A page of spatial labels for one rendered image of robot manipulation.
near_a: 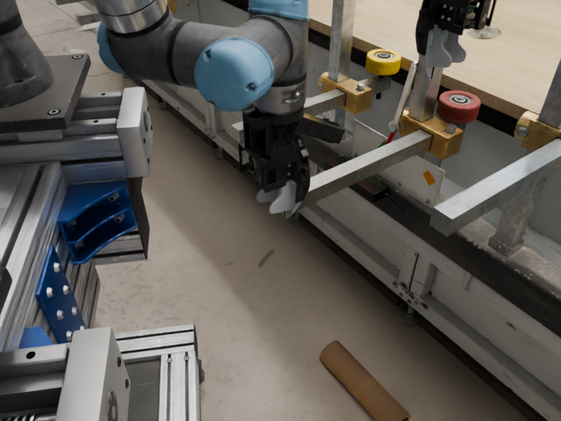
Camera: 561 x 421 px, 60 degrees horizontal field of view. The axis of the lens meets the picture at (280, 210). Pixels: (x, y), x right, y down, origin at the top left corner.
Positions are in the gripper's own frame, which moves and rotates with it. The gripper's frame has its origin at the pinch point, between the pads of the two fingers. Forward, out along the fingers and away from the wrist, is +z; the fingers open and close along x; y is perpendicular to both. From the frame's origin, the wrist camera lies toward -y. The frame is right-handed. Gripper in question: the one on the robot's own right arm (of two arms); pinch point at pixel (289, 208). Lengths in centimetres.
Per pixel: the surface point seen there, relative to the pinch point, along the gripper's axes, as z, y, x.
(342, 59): -8.7, -35.4, -27.1
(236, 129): -2.3, -4.9, -24.3
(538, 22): -7, -99, -17
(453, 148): -1.2, -36.3, 5.1
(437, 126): -4.3, -35.6, 1.0
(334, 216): 65, -59, -50
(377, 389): 75, -27, 7
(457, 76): -7, -52, -8
